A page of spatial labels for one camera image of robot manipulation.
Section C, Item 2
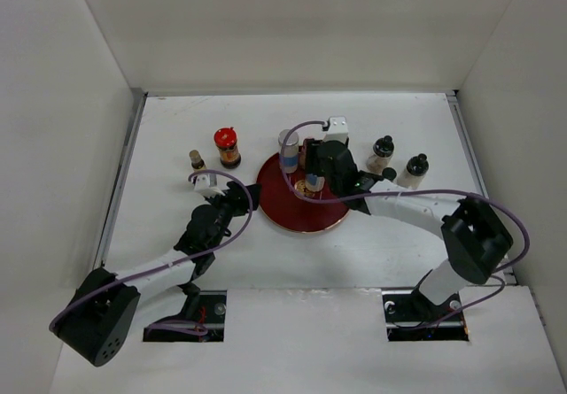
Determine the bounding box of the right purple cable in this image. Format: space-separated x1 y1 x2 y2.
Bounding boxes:
280 119 531 331

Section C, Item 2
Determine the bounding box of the black cap grinder bottle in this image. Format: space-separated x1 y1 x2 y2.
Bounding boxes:
366 135 395 174
397 153 430 189

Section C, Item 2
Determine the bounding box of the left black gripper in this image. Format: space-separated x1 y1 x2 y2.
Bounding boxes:
203 182 260 250

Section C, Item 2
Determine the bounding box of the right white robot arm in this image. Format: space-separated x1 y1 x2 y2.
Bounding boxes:
305 140 513 320

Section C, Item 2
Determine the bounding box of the black cap brown spice bottle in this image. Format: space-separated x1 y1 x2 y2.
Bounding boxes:
382 167 397 182

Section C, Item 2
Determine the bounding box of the small yellow liquid bottle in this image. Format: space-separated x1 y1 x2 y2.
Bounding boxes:
189 150 206 173

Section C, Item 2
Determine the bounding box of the silver lid blue label jar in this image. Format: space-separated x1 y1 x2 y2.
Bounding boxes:
278 129 299 174

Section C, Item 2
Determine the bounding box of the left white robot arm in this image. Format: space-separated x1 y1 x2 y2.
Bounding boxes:
49 181 261 367

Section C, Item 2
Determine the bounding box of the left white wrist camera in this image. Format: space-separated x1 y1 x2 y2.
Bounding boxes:
188 172 223 198

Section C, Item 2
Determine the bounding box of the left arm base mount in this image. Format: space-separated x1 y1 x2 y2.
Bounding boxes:
143 284 228 344

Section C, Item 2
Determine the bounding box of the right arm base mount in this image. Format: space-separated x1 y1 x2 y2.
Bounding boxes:
382 290 469 342

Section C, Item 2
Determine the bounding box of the red lid sauce jar left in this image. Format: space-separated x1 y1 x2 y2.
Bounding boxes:
214 127 241 168

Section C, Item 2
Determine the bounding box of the red round tray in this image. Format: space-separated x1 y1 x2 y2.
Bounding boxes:
256 153 349 234

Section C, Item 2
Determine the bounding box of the white lid spice jar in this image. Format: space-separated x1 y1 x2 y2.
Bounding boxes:
305 174 325 192

